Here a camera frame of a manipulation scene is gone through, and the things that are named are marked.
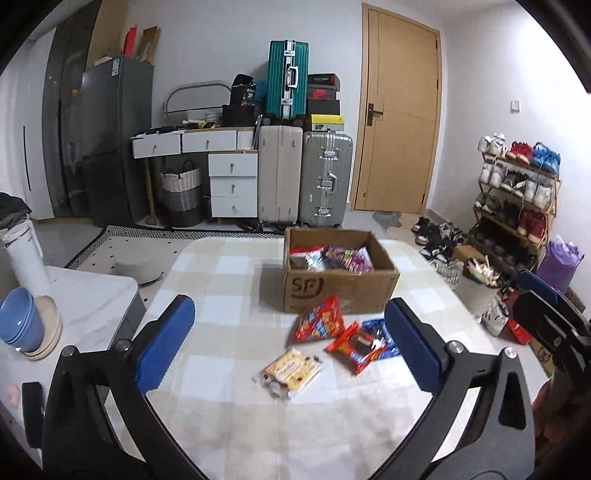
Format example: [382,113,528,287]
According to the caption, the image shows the person's right hand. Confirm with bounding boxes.
[532,368,590,469]

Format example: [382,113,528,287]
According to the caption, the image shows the black bag on desk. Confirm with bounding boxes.
[229,74,256,107]

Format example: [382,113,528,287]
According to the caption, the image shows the cheese cracker packet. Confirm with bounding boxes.
[252,348,322,400]

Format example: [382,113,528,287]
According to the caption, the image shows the silver suitcase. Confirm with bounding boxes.
[298,131,353,228]

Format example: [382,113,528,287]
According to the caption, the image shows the door mat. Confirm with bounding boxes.
[373,211,402,230]

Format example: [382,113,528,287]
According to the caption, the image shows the patterned floor rug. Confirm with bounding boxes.
[66,226,283,303]

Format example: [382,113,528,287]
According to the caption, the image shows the wooden door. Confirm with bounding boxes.
[351,3,443,214]

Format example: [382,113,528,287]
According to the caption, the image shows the beige suitcase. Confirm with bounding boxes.
[259,126,304,224]

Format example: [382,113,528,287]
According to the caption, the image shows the checked tablecloth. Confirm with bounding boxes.
[101,234,551,480]

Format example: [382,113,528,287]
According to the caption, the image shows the red chocolate pie packet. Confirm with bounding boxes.
[325,321,387,375]

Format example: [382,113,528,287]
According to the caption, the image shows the white trash bin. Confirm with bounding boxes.
[455,257,497,317]

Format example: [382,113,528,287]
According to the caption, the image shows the white marble side table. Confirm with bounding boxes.
[1,266,145,465]

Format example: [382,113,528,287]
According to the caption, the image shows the black glass cabinet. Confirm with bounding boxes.
[42,1,129,217]

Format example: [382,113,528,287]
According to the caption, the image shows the woven laundry basket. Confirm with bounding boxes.
[159,159,204,228]

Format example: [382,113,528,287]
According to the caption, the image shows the red biscuit snack bag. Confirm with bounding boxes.
[287,295,346,345]

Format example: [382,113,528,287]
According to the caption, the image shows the white drawer desk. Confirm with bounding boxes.
[131,127,259,219]

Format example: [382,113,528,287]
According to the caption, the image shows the wooden shoe rack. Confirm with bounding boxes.
[467,153,562,277]

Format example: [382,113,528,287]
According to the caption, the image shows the white electric kettle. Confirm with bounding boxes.
[1,219,51,297]

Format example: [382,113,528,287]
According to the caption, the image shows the blue bowls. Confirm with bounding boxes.
[0,287,44,352]

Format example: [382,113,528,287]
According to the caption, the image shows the SF cardboard box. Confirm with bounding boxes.
[283,228,401,314]

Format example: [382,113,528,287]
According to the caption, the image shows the blue cookie packet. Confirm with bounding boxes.
[362,318,400,361]

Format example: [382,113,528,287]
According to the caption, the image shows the stack of shoe boxes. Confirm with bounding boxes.
[305,73,345,132]

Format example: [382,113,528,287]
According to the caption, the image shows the red shopping bag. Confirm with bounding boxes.
[503,290,535,346]

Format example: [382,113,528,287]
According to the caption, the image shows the dark grey refrigerator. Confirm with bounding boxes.
[80,56,153,227]

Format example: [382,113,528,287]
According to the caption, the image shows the purple gift bag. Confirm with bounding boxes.
[537,235,585,294]

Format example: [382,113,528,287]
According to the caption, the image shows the purple candy bag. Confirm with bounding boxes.
[324,246,375,273]

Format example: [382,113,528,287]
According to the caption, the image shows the teal suitcase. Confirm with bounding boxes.
[266,40,310,126]

